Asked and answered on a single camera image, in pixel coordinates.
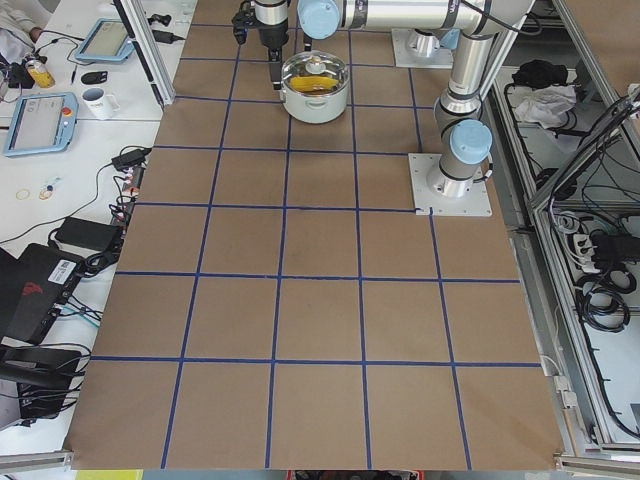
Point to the yellow toy corn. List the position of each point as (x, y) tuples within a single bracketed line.
[(313, 84)]

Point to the glass pot lid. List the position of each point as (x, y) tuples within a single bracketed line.
[(315, 63)]

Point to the white cooking pot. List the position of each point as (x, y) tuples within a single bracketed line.
[(314, 109)]

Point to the person's hand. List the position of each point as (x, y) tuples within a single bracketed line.
[(35, 33)]

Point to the far blue teach pendant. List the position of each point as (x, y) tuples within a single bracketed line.
[(107, 42)]

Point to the blue teach pendant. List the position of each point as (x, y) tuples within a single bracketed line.
[(107, 42), (42, 123)]

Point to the black computer mouse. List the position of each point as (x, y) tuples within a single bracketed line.
[(94, 77)]

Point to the black power adapter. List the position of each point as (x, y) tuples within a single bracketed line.
[(130, 159)]

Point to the white mug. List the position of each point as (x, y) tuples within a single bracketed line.
[(101, 104)]

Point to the power strip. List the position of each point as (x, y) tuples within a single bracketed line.
[(128, 184)]

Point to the near blue teach pendant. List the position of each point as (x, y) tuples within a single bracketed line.
[(42, 123)]

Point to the brown paper table mat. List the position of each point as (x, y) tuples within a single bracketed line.
[(279, 304)]

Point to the black power brick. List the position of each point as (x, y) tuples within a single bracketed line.
[(88, 234)]

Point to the white crumpled cloth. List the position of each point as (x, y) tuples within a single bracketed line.
[(547, 107)]

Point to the aluminium frame post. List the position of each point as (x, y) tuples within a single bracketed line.
[(132, 15)]

